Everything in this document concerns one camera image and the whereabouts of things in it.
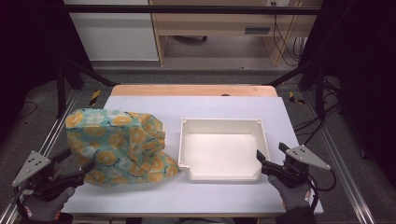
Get person's right hand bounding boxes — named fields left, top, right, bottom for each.
left=267, top=175, right=314, bottom=213

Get black floor cables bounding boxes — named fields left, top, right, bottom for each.
left=292, top=76, right=343, bottom=147

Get hanging black cables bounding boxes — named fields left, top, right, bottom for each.
left=271, top=2, right=308, bottom=67

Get white cabinet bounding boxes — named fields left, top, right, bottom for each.
left=63, top=0, right=160, bottom=62

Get black curtain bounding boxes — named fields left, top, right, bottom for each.
left=300, top=0, right=396, bottom=189
left=0, top=0, right=94, bottom=141

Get black metal stand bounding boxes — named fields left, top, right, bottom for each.
left=55, top=58, right=120, bottom=119
left=264, top=60, right=327, bottom=121

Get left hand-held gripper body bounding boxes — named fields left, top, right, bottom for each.
left=11, top=150, right=78, bottom=201

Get white plastic tray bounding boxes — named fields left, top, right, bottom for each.
left=177, top=117, right=272, bottom=183

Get black horizontal frame bar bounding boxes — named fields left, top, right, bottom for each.
left=64, top=4, right=322, bottom=16

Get looped black floor cable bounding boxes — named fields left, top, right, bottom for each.
left=317, top=168, right=338, bottom=192

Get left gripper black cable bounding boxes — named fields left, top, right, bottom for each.
left=12, top=188, right=26, bottom=219

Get person's left hand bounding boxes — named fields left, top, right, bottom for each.
left=21, top=186, right=77, bottom=222

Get wooden table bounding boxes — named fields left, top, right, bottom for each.
left=110, top=84, right=278, bottom=97

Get white table mat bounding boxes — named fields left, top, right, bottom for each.
left=61, top=95, right=324, bottom=216

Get yellow black tape strip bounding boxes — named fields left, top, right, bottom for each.
left=288, top=91, right=306, bottom=105
left=89, top=90, right=103, bottom=106

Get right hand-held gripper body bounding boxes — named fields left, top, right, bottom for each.
left=261, top=144, right=332, bottom=189

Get light wooden desk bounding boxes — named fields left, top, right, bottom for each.
left=148, top=0, right=323, bottom=67

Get thin black floor cable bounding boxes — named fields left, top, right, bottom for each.
left=18, top=100, right=39, bottom=121

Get green floral cloth bag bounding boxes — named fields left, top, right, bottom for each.
left=64, top=107, right=180, bottom=188

